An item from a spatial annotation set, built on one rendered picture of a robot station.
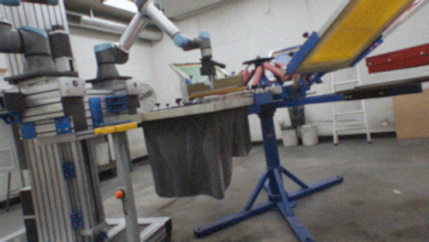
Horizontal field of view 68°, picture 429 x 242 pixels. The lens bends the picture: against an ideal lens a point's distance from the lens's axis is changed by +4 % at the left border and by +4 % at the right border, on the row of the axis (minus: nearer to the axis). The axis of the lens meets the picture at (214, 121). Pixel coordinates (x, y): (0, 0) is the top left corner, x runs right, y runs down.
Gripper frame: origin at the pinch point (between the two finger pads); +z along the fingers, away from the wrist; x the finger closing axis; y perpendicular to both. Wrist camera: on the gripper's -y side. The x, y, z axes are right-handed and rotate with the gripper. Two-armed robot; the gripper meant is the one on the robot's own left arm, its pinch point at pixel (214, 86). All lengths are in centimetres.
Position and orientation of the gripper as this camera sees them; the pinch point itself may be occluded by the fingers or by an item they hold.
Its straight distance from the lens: 197.1
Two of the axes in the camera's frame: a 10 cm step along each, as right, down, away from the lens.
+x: -4.8, 1.2, -8.7
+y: -8.6, 1.0, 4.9
